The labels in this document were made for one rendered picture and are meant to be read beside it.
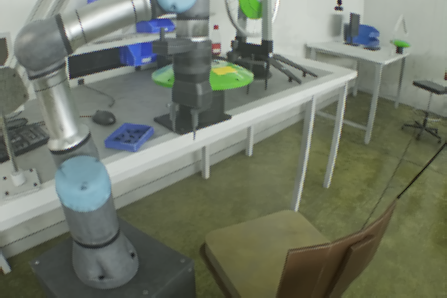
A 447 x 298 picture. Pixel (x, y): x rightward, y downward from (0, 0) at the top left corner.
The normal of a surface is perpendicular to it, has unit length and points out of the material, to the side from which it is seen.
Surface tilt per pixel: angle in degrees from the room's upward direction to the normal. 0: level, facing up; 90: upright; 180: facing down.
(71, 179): 5
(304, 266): 90
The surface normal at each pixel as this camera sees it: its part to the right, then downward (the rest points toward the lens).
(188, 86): -0.54, 0.27
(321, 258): 0.12, 0.39
